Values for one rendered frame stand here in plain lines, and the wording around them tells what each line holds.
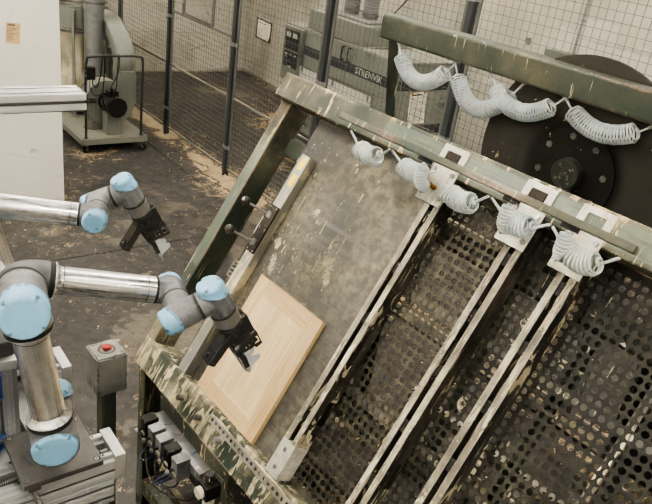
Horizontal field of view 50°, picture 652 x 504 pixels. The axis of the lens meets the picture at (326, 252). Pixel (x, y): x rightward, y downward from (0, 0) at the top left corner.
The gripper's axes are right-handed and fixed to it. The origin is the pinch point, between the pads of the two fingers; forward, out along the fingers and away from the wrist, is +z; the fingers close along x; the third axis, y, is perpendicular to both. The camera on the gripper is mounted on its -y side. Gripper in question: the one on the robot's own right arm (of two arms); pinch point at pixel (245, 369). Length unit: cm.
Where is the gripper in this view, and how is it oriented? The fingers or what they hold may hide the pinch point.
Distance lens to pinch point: 210.1
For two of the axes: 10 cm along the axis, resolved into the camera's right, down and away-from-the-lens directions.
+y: 7.7, -5.5, 3.1
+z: 2.5, 7.1, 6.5
